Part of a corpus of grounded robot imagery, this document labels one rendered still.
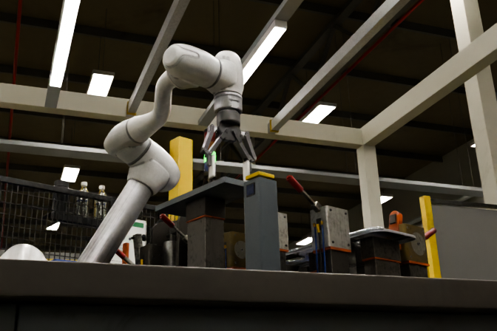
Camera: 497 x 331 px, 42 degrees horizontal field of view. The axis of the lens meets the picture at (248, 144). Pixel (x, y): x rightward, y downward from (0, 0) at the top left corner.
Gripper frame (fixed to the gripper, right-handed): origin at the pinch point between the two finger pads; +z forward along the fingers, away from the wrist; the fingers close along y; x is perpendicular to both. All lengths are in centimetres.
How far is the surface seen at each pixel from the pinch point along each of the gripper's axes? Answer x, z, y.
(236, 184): -6.3, 5.1, -1.2
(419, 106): 255, -208, 357
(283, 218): 2.2, 10.7, 20.3
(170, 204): 20.2, 5.0, -10.4
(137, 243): 82, 3, 2
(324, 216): -23.1, 17.0, 17.0
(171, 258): 47.1, 15.8, 1.8
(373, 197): 359, -145, 378
